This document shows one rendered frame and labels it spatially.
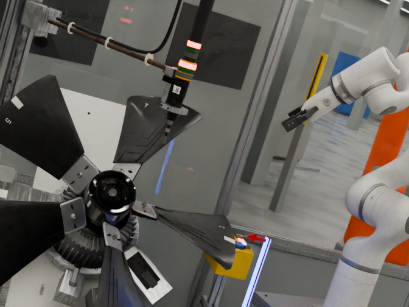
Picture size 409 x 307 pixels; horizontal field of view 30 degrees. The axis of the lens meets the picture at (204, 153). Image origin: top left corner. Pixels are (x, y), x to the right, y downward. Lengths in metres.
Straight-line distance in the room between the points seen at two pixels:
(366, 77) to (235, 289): 1.18
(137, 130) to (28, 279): 0.48
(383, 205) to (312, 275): 0.85
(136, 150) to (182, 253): 0.85
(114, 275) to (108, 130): 0.57
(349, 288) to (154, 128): 0.72
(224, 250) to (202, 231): 0.07
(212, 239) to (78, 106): 0.61
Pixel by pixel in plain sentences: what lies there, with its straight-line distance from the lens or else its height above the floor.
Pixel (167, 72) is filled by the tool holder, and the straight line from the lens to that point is 1.90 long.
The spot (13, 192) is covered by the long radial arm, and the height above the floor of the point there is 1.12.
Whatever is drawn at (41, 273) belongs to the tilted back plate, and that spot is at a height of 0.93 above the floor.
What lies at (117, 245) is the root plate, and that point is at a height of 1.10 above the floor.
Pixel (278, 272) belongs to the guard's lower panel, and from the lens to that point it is 2.89.
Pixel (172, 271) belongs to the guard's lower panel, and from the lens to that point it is 2.79.
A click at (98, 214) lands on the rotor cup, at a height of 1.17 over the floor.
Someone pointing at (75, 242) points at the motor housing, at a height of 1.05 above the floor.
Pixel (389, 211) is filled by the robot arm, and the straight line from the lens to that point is 2.14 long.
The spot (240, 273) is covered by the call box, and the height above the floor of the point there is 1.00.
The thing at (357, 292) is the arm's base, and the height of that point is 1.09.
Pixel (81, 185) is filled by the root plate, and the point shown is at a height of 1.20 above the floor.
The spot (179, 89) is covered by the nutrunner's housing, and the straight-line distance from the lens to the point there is 1.87.
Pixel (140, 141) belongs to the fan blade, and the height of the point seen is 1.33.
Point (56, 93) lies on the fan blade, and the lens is 1.96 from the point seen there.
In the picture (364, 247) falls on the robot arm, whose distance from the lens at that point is 2.19.
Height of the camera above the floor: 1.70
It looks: 10 degrees down
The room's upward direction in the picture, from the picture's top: 18 degrees clockwise
